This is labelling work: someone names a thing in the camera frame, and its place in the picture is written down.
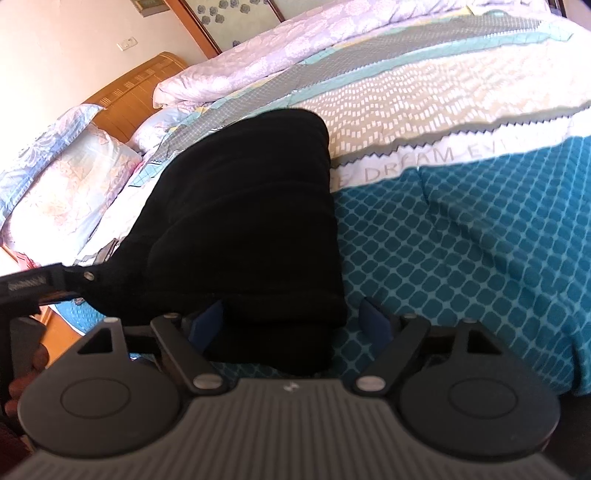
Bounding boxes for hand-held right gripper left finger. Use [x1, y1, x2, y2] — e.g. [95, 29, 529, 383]
[76, 300, 232, 396]

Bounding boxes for light blue pillow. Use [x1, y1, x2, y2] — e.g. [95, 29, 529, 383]
[131, 108, 185, 154]

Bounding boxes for teal patterned bedsheet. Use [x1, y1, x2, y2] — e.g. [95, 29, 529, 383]
[58, 138, 591, 398]

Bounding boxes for white grey teal patterned quilt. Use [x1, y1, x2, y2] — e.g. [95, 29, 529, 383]
[76, 9, 591, 266]

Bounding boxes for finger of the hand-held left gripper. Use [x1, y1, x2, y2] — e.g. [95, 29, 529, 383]
[62, 269, 100, 297]

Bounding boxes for black pants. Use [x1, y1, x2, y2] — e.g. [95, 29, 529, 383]
[85, 108, 348, 377]

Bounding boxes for pale pink floral pillow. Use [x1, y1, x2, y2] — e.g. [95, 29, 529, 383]
[0, 124, 145, 264]

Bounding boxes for wooden headboard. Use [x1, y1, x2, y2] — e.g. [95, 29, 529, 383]
[85, 52, 188, 144]

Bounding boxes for person's left hand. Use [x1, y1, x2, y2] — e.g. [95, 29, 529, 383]
[4, 345, 51, 418]

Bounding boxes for blue floral pillow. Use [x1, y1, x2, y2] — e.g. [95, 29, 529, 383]
[0, 104, 103, 222]

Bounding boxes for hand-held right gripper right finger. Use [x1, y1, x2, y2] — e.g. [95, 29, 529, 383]
[353, 299, 506, 397]

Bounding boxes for lilac floral duvet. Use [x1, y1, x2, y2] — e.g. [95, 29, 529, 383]
[152, 0, 481, 109]

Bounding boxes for wooden wardrobe with sliding doors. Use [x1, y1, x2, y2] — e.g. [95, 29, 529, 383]
[164, 0, 296, 58]

